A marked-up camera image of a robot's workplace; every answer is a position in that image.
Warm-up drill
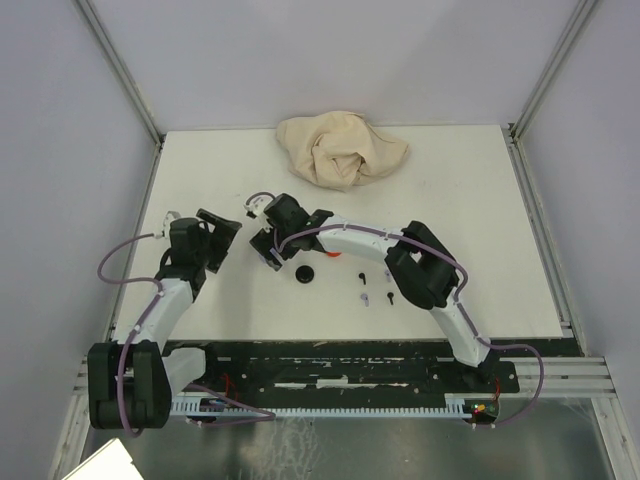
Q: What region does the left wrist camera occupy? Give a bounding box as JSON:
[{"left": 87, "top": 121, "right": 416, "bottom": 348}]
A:
[{"left": 154, "top": 210, "right": 181, "bottom": 239}]

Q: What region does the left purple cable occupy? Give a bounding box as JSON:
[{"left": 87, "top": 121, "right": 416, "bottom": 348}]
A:
[{"left": 97, "top": 232, "right": 276, "bottom": 439}]

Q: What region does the aluminium frame post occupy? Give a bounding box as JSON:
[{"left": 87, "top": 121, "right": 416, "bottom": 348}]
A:
[
  {"left": 509, "top": 0, "right": 601, "bottom": 142},
  {"left": 72, "top": 0, "right": 164, "bottom": 145}
]

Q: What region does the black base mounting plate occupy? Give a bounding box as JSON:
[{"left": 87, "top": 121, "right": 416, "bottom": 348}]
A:
[{"left": 164, "top": 340, "right": 520, "bottom": 409}]

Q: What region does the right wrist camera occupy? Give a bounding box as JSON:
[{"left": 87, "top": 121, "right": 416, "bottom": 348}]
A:
[{"left": 244, "top": 192, "right": 275, "bottom": 219}]

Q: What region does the white paper sheet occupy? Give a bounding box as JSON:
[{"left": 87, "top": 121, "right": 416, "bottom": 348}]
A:
[{"left": 64, "top": 438, "right": 143, "bottom": 480}]

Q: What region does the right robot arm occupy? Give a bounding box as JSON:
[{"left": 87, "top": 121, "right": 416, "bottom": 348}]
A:
[{"left": 244, "top": 192, "right": 497, "bottom": 391}]

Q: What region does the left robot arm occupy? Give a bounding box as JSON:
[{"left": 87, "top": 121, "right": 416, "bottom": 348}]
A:
[{"left": 87, "top": 209, "right": 242, "bottom": 436}]

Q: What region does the left aluminium frame post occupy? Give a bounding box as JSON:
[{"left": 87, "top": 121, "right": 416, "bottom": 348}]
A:
[{"left": 72, "top": 0, "right": 164, "bottom": 145}]

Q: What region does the blue cable duct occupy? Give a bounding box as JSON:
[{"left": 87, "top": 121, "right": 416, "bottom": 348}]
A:
[{"left": 169, "top": 394, "right": 476, "bottom": 417}]

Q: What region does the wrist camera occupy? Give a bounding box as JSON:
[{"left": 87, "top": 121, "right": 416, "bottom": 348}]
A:
[
  {"left": 244, "top": 192, "right": 275, "bottom": 219},
  {"left": 154, "top": 210, "right": 181, "bottom": 239}
]

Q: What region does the black charging case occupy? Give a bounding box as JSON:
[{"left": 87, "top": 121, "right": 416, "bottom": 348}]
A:
[{"left": 295, "top": 265, "right": 315, "bottom": 284}]

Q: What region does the right aluminium frame post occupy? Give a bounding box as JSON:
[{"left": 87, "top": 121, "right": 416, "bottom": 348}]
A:
[{"left": 509, "top": 0, "right": 601, "bottom": 142}]

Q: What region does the beige crumpled cloth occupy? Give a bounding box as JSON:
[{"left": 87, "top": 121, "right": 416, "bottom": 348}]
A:
[{"left": 275, "top": 111, "right": 409, "bottom": 191}]

